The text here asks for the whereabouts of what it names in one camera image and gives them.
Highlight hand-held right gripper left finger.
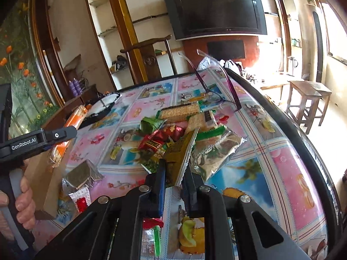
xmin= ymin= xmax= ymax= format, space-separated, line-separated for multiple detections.
xmin=35 ymin=158 xmax=167 ymax=260

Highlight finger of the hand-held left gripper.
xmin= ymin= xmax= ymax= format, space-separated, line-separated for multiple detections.
xmin=41 ymin=126 xmax=78 ymax=145

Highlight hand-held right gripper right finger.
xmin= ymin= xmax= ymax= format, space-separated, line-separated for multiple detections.
xmin=182 ymin=166 xmax=312 ymax=260

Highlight orange cracker packet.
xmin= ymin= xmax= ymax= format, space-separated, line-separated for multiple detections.
xmin=51 ymin=105 xmax=88 ymax=166

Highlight small red snack packet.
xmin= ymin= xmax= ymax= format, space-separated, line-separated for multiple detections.
xmin=142 ymin=218 xmax=164 ymax=229

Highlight green pea snack packet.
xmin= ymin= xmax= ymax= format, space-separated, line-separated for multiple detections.
xmin=141 ymin=143 xmax=174 ymax=174

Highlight olive yellow snack packet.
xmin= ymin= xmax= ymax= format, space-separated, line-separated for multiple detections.
xmin=162 ymin=128 xmax=200 ymax=188

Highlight silver foil dark snack packet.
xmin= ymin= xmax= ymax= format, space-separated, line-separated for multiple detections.
xmin=63 ymin=159 xmax=105 ymax=190

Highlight brown cardboard box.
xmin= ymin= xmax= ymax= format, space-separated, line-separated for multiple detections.
xmin=23 ymin=140 xmax=74 ymax=220

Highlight clear silver snack packet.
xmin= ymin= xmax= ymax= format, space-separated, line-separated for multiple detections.
xmin=190 ymin=130 xmax=247 ymax=182

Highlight red white snack packet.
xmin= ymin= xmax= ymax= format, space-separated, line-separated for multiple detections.
xmin=69 ymin=189 xmax=92 ymax=214

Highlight long cracker packet black stripe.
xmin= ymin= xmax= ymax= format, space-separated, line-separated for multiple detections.
xmin=187 ymin=110 xmax=228 ymax=141

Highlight person's left hand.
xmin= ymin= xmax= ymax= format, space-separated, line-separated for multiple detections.
xmin=0 ymin=176 xmax=36 ymax=250

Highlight wooden sideboard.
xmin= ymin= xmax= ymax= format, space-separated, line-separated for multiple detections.
xmin=41 ymin=84 xmax=98 ymax=130

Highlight clear green-edged snack packet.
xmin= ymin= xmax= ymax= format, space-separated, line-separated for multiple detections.
xmin=142 ymin=227 xmax=163 ymax=258

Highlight red snack packet yellow label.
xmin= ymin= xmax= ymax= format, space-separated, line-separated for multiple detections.
xmin=138 ymin=136 xmax=169 ymax=156

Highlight black white orange cloth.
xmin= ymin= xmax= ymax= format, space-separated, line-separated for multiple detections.
xmin=81 ymin=91 xmax=122 ymax=126

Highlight dark red foil candy packet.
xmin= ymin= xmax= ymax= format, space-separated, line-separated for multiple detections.
xmin=152 ymin=125 xmax=188 ymax=142

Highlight green foil snack packet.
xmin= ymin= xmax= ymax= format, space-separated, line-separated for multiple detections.
xmin=139 ymin=116 xmax=166 ymax=139

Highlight brown paper bag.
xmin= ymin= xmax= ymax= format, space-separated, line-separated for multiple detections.
xmin=64 ymin=54 xmax=82 ymax=73

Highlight dark crumpled bundle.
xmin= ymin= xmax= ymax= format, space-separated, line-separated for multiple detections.
xmin=111 ymin=55 xmax=128 ymax=73

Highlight printed tablecloth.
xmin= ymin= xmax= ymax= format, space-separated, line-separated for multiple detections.
xmin=33 ymin=66 xmax=337 ymax=260

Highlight purple-armed eyeglasses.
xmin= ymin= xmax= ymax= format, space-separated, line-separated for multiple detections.
xmin=177 ymin=49 xmax=242 ymax=111

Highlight wooden chair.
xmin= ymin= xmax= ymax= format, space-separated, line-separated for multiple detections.
xmin=120 ymin=35 xmax=179 ymax=84

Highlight white plastic bag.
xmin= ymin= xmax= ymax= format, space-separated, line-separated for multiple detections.
xmin=222 ymin=59 xmax=244 ymax=73

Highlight wooden stool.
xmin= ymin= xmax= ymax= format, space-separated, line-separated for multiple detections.
xmin=286 ymin=80 xmax=332 ymax=134

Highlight glass pitcher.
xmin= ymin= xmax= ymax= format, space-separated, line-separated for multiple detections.
xmin=287 ymin=55 xmax=299 ymax=76

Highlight flat screen television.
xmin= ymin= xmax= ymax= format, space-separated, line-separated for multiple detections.
xmin=161 ymin=0 xmax=267 ymax=41

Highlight white wall shelf unit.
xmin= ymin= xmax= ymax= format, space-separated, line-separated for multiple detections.
xmin=83 ymin=0 xmax=136 ymax=90

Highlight black rectangular wall panel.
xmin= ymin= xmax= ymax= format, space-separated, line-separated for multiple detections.
xmin=207 ymin=39 xmax=246 ymax=60

